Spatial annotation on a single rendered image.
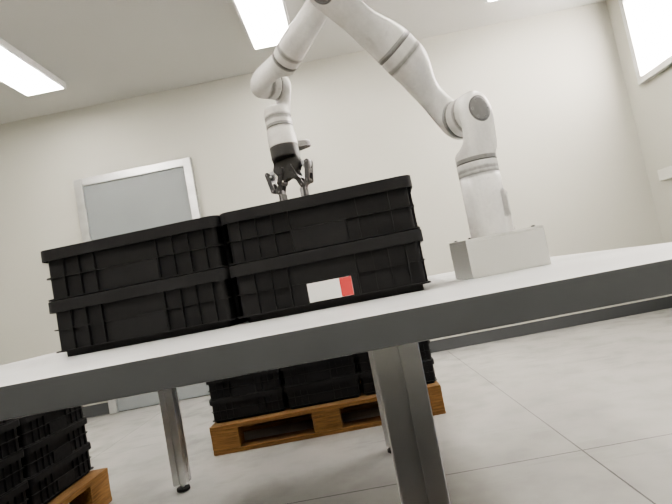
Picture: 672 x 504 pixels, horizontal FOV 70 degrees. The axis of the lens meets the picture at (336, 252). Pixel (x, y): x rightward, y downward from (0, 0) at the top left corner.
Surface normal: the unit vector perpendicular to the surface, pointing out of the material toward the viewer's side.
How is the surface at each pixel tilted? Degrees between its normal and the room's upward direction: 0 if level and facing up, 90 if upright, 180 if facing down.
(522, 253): 90
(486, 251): 90
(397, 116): 90
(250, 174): 90
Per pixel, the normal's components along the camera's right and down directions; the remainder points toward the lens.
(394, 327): -0.04, -0.06
